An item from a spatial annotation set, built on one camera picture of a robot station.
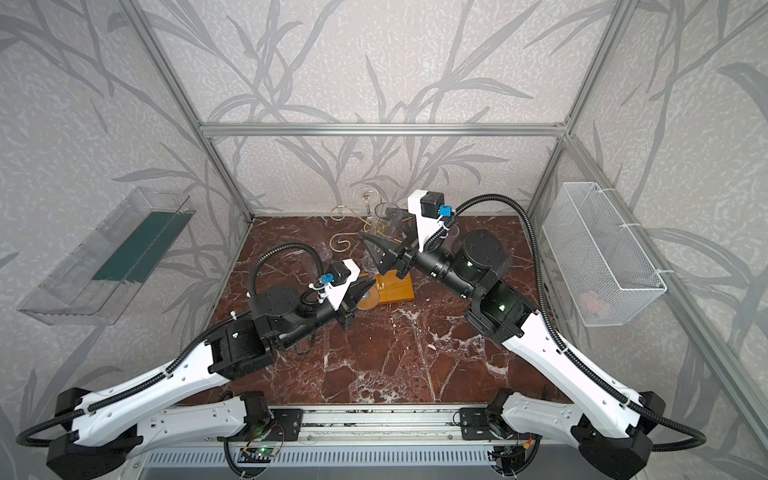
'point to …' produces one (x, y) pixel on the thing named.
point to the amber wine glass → (369, 300)
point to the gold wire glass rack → (337, 213)
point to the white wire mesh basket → (602, 278)
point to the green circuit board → (256, 455)
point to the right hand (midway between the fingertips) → (377, 213)
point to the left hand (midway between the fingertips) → (376, 273)
